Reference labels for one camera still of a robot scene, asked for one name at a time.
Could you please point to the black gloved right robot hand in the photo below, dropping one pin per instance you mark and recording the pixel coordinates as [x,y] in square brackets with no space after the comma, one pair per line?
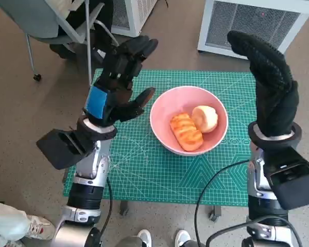
[275,103]

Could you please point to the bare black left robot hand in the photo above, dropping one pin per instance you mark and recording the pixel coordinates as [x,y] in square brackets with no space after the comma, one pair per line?
[118,100]

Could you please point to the pink bowl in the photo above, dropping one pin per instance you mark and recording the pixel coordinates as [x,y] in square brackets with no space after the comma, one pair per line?
[164,113]

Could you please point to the round toy bread bun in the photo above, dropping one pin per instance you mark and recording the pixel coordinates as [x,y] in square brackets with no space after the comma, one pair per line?
[204,118]

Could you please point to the long striped toy bread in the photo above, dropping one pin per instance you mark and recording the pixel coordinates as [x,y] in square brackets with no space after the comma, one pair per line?
[185,133]

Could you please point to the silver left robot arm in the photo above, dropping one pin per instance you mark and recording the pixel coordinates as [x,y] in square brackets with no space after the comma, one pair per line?
[88,167]

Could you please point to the green cutting mat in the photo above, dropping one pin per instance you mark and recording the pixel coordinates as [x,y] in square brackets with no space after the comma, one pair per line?
[144,167]

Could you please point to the seated person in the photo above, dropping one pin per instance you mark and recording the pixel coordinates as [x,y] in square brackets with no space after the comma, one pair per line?
[103,25]

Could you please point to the large white mesh cabinet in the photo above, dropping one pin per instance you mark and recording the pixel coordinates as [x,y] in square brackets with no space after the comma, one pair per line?
[247,25]

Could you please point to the small white mesh cabinet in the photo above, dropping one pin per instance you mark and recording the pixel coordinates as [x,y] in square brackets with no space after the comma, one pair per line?
[134,15]

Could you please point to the black table leg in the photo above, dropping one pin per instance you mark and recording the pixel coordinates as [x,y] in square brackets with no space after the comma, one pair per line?
[123,208]
[215,213]

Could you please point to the grey office chair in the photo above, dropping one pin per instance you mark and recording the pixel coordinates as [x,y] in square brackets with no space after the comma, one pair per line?
[28,20]

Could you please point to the white shoe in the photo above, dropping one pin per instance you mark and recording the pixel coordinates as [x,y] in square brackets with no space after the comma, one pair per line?
[182,238]
[144,238]

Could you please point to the standing person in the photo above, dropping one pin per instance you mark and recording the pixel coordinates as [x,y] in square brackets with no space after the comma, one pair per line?
[5,223]

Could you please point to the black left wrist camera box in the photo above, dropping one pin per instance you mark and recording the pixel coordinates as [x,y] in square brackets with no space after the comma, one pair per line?
[61,149]

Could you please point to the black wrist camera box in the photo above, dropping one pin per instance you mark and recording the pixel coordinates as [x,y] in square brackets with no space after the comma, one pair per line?
[293,185]
[61,149]

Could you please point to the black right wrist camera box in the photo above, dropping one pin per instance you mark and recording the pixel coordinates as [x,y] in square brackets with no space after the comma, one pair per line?
[293,185]

